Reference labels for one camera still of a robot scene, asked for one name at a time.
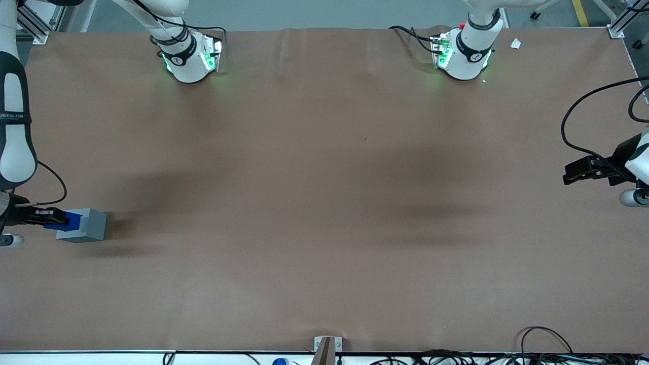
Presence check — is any gray square base block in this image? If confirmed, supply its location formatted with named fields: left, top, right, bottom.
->
left=56, top=208, right=107, bottom=244

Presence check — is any black base cable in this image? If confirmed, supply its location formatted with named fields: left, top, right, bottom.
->
left=132, top=0, right=227, bottom=46
left=389, top=25, right=438, bottom=54

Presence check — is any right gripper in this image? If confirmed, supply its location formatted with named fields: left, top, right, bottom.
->
left=0, top=194, right=69, bottom=229

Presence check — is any black left base cable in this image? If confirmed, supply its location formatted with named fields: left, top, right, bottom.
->
left=389, top=25, right=438, bottom=54

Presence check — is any blue plastic part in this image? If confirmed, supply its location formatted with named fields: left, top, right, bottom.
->
left=43, top=210, right=82, bottom=232

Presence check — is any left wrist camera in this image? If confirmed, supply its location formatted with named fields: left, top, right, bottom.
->
left=619, top=188, right=649, bottom=208

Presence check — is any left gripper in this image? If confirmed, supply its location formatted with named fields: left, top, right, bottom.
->
left=562, top=130, right=649, bottom=186

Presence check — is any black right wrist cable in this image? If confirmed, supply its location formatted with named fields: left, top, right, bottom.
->
left=15, top=160, right=68, bottom=208

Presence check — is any black arched cable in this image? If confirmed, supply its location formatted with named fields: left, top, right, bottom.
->
left=519, top=326, right=574, bottom=355

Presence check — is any long black left wrist cable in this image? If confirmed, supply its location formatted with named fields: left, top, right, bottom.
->
left=561, top=76, right=649, bottom=164

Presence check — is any tangled black cable bundle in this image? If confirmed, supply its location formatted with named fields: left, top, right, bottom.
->
left=373, top=349, right=649, bottom=365

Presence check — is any black right base cable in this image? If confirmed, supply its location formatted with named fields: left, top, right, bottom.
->
left=132, top=0, right=227, bottom=46

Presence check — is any aluminium frame post with bracket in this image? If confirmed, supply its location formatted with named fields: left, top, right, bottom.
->
left=607, top=0, right=649, bottom=40

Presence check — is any short black looped cable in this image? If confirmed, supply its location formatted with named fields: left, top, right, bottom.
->
left=628, top=84, right=649, bottom=124

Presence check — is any brown table cover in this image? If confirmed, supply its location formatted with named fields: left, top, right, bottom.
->
left=0, top=25, right=649, bottom=354

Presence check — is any gray metal bracket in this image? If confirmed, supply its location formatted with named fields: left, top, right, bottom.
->
left=314, top=336, right=343, bottom=353

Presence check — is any white stand leg with caster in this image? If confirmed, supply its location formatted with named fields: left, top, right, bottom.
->
left=529, top=0, right=563, bottom=20

